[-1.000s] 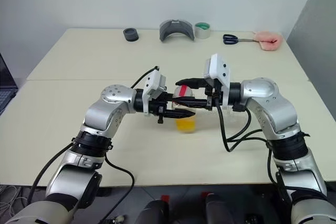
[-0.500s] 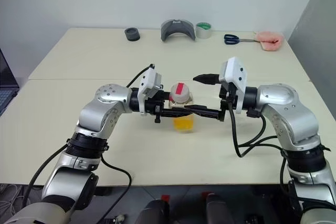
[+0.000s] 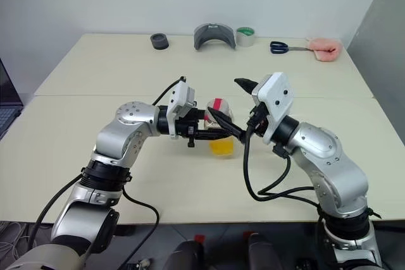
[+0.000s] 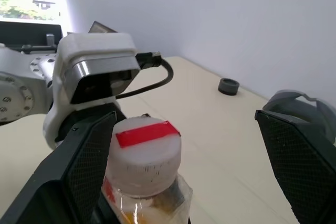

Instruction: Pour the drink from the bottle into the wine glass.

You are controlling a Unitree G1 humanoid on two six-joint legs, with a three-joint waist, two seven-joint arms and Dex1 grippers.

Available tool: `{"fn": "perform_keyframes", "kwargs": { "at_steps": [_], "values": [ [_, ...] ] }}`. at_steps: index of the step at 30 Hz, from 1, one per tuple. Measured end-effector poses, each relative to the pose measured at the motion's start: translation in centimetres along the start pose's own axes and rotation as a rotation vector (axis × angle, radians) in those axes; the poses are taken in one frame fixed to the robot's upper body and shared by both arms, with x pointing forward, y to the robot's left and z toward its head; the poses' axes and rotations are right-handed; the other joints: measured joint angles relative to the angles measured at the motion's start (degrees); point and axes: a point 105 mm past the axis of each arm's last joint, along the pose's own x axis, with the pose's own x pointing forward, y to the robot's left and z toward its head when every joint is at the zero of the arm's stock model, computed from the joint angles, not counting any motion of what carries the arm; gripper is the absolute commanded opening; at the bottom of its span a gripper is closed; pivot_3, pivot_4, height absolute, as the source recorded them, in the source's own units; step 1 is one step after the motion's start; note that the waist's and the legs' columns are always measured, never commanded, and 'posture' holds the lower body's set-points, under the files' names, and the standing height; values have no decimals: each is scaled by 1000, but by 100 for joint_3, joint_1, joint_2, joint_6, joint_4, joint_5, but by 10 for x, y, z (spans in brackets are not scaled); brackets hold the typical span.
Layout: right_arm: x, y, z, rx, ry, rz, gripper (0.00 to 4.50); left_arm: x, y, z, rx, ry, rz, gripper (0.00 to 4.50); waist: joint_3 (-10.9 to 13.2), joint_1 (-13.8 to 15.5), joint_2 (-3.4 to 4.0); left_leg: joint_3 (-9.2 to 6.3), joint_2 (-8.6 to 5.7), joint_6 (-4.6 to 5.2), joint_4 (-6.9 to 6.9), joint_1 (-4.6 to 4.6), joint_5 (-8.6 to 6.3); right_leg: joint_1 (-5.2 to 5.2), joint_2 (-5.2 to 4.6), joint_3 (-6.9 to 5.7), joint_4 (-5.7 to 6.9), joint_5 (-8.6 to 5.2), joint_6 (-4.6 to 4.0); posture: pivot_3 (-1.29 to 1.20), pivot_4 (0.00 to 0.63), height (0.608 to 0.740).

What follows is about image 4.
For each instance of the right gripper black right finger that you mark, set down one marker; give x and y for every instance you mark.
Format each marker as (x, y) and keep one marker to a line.
(307, 171)

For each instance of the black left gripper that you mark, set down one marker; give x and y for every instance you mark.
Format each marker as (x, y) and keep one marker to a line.
(84, 116)

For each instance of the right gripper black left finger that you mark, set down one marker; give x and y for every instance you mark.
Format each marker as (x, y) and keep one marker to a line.
(52, 182)

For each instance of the white cap with red sticker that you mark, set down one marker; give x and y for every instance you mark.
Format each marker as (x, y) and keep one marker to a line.
(147, 155)

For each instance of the clear plastic drink bottle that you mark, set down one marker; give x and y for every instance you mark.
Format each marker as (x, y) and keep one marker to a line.
(147, 208)

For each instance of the clear wine glass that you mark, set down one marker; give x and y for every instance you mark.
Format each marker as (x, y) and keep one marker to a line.
(288, 103)

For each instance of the small silver metal fitting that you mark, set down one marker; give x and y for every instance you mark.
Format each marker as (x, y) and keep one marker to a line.
(50, 40)

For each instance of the dark tilted flat panel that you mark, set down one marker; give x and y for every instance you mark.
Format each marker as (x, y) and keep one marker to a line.
(101, 27)

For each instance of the black window ledge unit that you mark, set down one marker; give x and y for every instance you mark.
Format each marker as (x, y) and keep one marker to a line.
(23, 33)

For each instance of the dark grey round holder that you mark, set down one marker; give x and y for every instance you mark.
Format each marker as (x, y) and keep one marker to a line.
(228, 86)

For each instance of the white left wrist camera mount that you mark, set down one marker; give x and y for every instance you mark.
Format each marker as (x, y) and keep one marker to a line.
(94, 48)

